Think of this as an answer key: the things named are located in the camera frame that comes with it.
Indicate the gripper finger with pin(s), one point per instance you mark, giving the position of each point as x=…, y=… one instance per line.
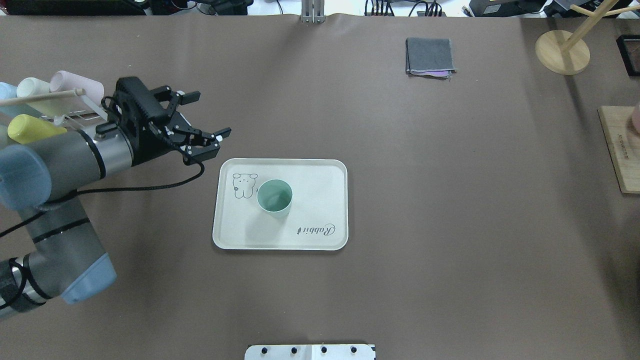
x=174, y=99
x=189, y=136

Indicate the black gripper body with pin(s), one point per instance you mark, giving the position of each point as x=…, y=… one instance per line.
x=148, y=145

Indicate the green plastic cup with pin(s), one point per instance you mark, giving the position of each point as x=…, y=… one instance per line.
x=275, y=197

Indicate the cream rabbit tray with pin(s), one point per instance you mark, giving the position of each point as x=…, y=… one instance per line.
x=314, y=218

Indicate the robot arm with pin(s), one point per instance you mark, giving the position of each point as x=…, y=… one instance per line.
x=43, y=182

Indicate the white plastic cup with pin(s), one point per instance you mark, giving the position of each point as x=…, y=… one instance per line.
x=35, y=90

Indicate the pink plastic cup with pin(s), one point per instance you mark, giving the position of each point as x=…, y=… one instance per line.
x=67, y=81

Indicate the yellow plastic cup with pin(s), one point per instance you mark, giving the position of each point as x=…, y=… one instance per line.
x=25, y=129

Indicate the blue plastic cup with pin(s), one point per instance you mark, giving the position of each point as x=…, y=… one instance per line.
x=8, y=92

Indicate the grey folded cloth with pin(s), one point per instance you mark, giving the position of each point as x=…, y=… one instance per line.
x=429, y=57

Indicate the wooden mug tree stand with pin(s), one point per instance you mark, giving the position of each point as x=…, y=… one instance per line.
x=564, y=52

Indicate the wooden cutting board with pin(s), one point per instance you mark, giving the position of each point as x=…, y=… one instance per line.
x=623, y=144

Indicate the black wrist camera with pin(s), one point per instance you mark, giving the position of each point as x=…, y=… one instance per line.
x=133, y=106

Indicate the white wire cup rack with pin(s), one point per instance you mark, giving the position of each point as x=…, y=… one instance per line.
x=70, y=108

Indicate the aluminium frame post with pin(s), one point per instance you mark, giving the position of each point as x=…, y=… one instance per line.
x=313, y=11

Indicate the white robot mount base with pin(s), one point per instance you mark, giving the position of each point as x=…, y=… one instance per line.
x=345, y=351

